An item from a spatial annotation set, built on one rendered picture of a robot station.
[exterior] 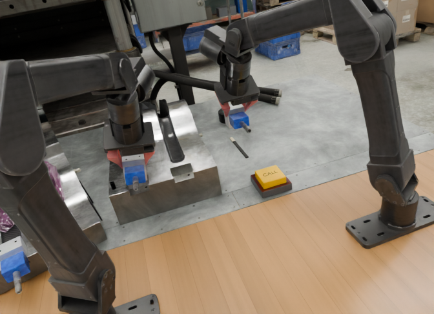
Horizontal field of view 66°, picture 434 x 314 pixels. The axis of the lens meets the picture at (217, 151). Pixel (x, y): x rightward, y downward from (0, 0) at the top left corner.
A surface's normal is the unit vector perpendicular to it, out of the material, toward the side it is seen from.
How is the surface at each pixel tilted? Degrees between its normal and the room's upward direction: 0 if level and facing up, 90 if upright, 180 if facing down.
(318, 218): 0
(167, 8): 90
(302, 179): 0
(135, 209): 90
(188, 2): 90
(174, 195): 90
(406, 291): 0
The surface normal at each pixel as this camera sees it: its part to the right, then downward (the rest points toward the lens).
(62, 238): 0.94, 0.04
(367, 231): -0.15, -0.85
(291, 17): -0.67, 0.43
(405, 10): 0.25, 0.33
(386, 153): -0.68, 0.23
